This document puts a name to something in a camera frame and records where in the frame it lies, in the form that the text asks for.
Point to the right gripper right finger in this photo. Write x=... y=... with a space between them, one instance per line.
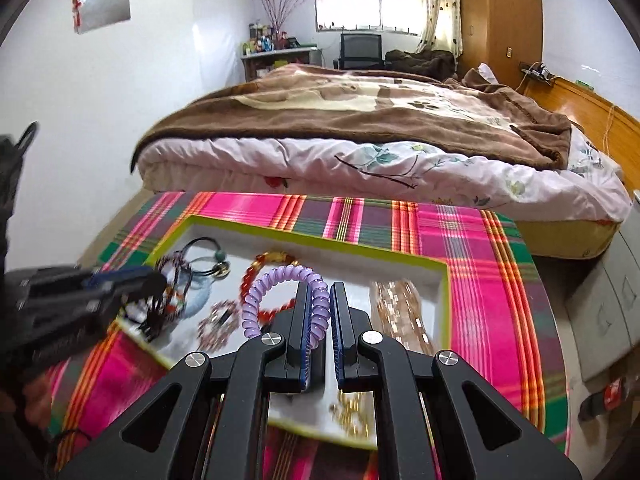
x=435 y=416

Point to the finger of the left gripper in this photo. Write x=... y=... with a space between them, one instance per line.
x=126 y=277
x=115 y=297

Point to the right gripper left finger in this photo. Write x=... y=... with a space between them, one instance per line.
x=206 y=418

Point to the person's left hand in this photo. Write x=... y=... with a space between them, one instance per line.
x=37 y=408

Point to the yellow shallow cardboard box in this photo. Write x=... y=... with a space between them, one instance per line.
x=230 y=287

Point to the plaid pink green tablecloth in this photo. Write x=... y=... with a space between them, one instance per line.
x=501 y=318

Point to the cola bottle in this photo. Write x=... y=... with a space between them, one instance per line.
x=613 y=396

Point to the grey drawer cabinet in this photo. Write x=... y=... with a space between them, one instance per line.
x=604 y=310

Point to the bed with white sheet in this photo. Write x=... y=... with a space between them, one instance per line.
x=572 y=213

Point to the brown fleece blanket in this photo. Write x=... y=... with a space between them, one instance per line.
x=469 y=116

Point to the desk with bottles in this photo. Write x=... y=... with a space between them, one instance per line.
x=266 y=49

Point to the dried branch bouquet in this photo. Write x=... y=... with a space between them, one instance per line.
x=278 y=12

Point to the black office chair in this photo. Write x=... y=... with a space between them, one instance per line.
x=360 y=52

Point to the wooden headboard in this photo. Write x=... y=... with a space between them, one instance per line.
x=609 y=128

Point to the dark clothes pile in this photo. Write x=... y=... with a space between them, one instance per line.
x=436 y=64

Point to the floral curtain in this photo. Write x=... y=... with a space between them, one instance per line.
x=441 y=27

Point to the wooden wardrobe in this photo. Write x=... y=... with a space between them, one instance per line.
x=504 y=34

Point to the grey wall panel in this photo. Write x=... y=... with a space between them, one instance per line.
x=93 y=14

